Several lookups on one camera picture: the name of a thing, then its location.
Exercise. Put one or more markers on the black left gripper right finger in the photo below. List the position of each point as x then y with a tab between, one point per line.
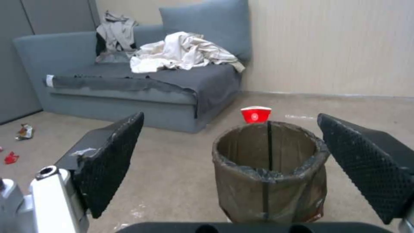
362	155

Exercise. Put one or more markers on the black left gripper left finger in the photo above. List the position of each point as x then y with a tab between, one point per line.
103	155

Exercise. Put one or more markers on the brown trash can with liner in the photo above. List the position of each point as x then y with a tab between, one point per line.
270	174

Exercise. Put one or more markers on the grey-blue sofa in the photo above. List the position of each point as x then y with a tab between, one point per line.
123	80

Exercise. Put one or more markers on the crumpled snack wrapper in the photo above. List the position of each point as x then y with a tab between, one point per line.
25	132

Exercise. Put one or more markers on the red plastic scrap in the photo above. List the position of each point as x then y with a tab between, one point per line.
10	157

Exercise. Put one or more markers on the dark grey blanket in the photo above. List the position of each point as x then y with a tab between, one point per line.
168	80

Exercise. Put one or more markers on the red paper cup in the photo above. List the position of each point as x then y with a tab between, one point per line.
255	116

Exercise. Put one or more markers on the grey crumpled garment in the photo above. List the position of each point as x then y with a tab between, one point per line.
114	34

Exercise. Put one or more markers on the white crumpled sheet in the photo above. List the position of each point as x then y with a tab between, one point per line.
184	54

